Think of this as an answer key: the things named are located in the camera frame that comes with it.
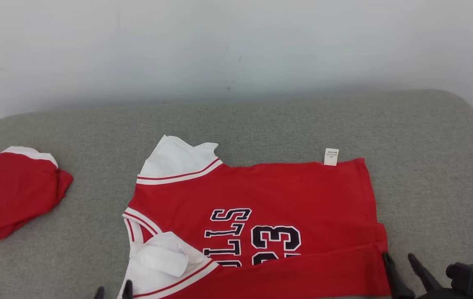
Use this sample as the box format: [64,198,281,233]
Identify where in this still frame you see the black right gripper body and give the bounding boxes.
[415,289,469,299]

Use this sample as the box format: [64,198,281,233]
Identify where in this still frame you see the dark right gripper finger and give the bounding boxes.
[382,251,415,299]
[407,253,444,294]

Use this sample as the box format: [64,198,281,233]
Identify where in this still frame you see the red shorts with white band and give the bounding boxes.
[0,146,74,244]

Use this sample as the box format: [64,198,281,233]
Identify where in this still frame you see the red Bulls basketball jersey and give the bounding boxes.
[116,135,391,299]

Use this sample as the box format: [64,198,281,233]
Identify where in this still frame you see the grey fabric sofa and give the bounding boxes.
[0,89,473,299]

